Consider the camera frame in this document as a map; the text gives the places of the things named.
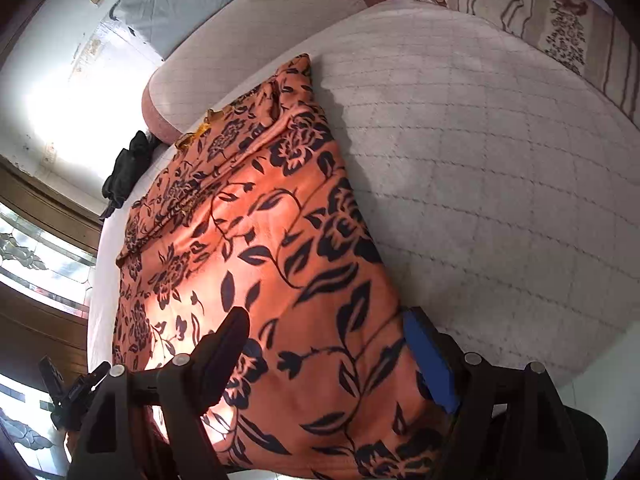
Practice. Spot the orange black floral garment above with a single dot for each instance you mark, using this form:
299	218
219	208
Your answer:
280	240

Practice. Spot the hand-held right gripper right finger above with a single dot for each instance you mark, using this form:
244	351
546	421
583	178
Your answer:
432	360

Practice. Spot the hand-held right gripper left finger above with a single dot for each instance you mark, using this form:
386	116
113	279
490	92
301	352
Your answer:
227	345

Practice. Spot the pink bolster cushion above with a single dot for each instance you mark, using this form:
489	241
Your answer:
200	60

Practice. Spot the black cloth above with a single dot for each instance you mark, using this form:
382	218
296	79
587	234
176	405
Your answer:
125	170

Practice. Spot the white quilted bed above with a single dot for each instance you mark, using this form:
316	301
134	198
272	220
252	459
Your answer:
475	160

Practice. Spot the grey-blue pillow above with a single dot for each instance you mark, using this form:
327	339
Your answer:
170	5

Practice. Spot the striped floral pillow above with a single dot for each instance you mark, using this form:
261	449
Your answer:
540	15

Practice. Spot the wooden door with glass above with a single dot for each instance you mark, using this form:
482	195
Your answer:
40	270

